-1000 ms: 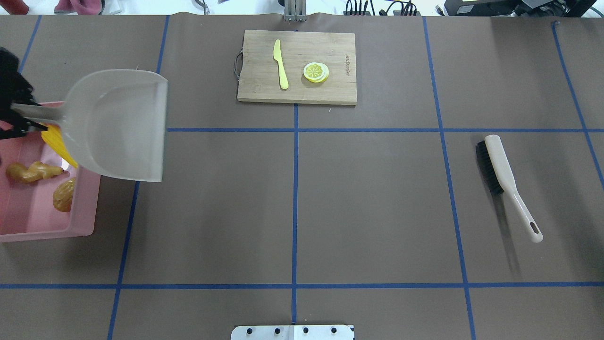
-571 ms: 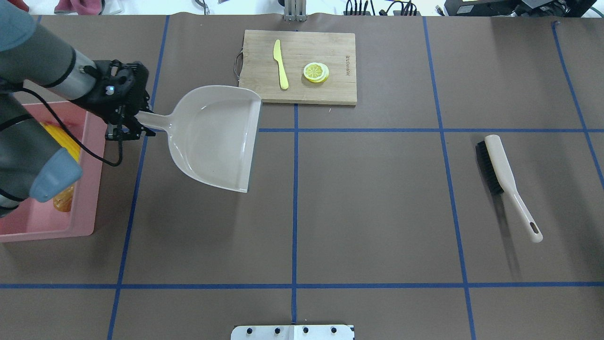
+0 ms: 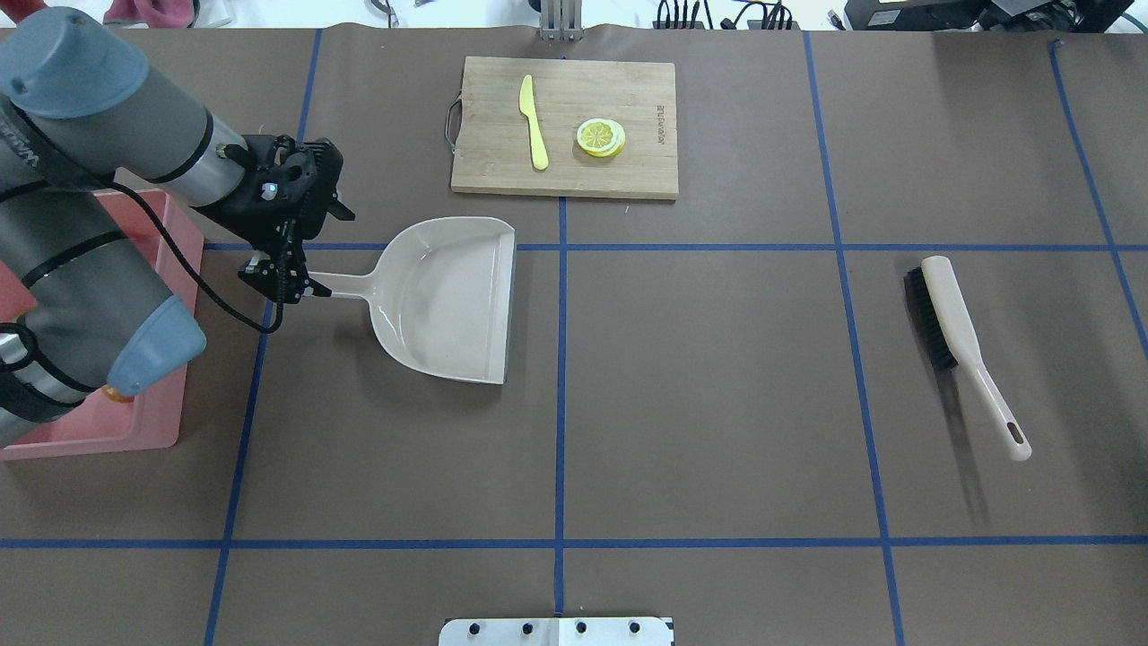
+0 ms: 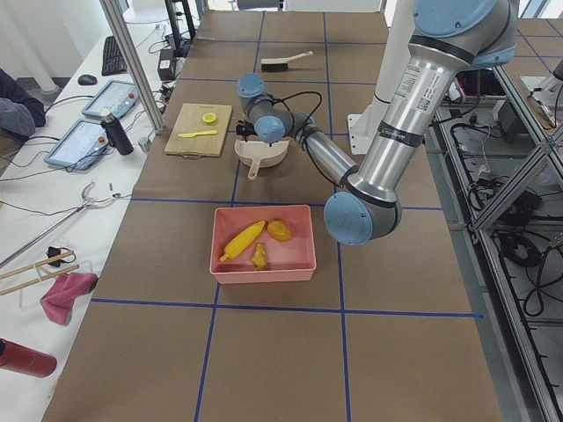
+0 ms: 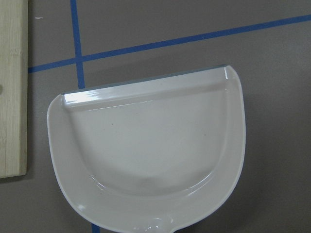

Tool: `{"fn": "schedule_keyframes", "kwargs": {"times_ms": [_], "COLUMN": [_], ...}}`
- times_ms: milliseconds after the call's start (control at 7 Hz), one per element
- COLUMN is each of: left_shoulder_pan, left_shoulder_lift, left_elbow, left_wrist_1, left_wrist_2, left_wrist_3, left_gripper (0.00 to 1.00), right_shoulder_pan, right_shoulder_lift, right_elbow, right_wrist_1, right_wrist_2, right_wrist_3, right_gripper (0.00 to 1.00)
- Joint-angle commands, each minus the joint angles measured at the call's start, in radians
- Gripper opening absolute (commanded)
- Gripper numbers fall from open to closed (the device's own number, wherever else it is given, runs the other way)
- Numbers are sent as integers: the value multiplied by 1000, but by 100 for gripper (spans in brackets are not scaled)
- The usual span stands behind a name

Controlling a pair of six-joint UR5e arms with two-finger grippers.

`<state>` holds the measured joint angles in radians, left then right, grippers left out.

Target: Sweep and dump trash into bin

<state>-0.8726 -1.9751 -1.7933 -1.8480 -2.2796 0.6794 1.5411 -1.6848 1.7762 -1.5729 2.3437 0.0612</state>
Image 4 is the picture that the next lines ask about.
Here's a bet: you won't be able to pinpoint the beige plastic dustpan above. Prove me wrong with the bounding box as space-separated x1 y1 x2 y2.
234 139 289 180

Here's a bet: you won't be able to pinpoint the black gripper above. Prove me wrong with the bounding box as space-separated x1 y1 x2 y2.
236 120 257 142

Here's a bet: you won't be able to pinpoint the black keyboard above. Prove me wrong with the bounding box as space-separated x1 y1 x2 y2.
101 35 127 76

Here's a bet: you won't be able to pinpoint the aluminium frame post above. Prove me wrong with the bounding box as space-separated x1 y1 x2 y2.
99 0 165 135

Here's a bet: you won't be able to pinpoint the teach pendant tablet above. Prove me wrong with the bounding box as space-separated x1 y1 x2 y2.
44 119 109 171
82 80 138 119

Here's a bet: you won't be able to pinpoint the yellow toy corn cob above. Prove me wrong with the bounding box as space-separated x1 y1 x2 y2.
219 220 267 262

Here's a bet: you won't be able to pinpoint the bamboo cutting board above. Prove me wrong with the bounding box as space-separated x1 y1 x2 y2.
165 103 232 157

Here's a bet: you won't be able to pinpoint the yellow lemon slices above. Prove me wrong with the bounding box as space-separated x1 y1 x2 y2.
201 113 218 125

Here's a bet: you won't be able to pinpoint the black computer mouse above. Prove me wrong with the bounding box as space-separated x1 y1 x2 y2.
77 74 98 86

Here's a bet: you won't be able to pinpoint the red water bottle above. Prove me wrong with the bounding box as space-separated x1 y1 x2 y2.
1 338 57 378

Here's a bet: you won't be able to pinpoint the pink plastic bin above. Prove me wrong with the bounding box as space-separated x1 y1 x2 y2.
209 205 317 284

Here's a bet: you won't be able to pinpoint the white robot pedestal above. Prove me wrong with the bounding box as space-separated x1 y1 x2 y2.
347 0 415 155

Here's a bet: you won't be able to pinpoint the wooden chopsticks pair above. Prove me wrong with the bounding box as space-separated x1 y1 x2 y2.
1 251 80 296

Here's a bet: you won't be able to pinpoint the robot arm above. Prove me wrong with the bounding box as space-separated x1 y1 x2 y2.
238 1 519 245

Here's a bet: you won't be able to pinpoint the lower teach pendant tablet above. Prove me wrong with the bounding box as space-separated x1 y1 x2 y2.
44 119 109 171

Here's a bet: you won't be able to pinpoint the brown toy potato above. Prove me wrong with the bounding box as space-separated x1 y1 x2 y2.
267 220 292 242

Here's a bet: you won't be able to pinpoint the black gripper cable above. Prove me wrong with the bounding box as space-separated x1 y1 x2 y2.
267 91 344 186

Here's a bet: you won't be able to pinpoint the black water bottle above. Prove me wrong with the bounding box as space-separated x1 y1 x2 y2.
100 108 134 156

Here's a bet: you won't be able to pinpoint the pink cloth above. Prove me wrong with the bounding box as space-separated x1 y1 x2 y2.
40 273 99 325

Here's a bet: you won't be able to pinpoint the upper teach pendant tablet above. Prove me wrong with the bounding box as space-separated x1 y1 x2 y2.
82 80 138 119

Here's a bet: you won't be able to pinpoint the metal grabber tool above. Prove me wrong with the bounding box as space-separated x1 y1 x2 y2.
1 182 131 267

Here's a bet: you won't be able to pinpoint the tan toy ginger root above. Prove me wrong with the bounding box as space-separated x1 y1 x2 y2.
251 243 268 271

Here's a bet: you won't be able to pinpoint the yellow plastic knife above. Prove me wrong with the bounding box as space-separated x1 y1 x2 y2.
177 129 218 139

